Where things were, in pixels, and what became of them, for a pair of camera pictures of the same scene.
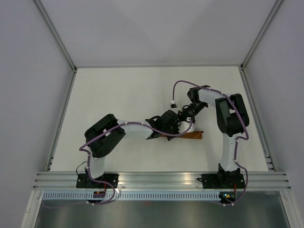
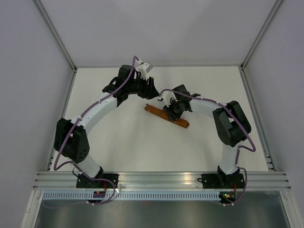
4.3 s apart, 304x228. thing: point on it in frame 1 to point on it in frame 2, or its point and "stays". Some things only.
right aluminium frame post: x=268 y=19 stays
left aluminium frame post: x=47 y=20 stays
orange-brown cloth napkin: x=193 y=135 to x=162 y=114
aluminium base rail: x=158 y=181 stays
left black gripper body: x=173 y=129 to x=140 y=87
